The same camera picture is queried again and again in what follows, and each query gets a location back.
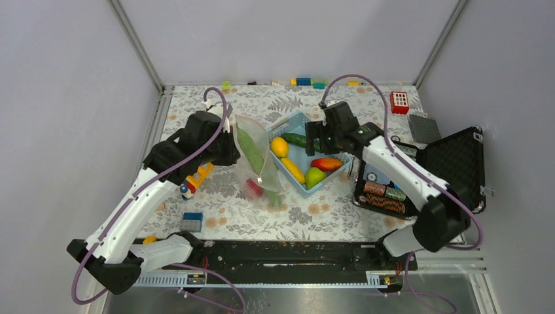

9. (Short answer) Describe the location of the yellow lemon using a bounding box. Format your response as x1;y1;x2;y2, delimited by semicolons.
270;137;289;158

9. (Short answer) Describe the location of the clear pink zip top bag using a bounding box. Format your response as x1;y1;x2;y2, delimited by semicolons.
233;115;285;210

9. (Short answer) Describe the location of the yellow corn cob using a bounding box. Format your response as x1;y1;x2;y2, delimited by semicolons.
281;158;306;184

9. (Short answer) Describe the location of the green apple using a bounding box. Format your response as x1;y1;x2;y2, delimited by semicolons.
304;167;327;190

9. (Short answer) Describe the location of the red apple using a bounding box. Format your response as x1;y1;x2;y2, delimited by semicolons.
244;179;264;200

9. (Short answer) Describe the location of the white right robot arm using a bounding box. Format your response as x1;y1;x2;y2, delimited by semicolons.
306;101;471;270

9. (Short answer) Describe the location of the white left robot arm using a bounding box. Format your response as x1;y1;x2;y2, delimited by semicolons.
67;111;240;294

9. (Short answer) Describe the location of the dark green cucumber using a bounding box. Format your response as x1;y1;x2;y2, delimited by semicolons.
280;133;321;152

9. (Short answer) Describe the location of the light blue plastic basket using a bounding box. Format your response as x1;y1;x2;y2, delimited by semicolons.
267;112;352;198

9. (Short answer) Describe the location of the red orange mango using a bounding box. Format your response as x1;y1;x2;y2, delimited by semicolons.
310;158;344;172

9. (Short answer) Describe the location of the yellow toy truck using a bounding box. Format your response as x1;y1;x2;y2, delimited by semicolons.
179;163;213;200

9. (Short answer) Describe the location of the red window block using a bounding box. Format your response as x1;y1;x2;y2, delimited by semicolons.
389;91;410;114

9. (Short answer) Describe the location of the blue building block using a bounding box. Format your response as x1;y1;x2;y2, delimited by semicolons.
183;212;203;222

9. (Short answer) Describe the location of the green patterned roll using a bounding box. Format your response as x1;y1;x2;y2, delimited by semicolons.
384;186;406;202

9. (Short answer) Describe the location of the grey building block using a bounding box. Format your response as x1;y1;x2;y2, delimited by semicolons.
179;219;202;233

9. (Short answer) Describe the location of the grey building baseplate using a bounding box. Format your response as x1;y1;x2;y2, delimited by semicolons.
408;114;442;145

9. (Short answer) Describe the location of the brown patterned roll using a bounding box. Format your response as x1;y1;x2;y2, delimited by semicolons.
360;181;405;214

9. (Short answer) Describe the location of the small yellow toy piece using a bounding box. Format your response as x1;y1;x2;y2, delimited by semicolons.
142;235;158;245

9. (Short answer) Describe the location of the black open carrying case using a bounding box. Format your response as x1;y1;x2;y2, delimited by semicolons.
353;126;486;220

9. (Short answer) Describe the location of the blue block at wall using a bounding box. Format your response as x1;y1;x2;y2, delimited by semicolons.
295;77;312;86

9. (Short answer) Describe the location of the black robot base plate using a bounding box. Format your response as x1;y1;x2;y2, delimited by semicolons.
186;240;418;285

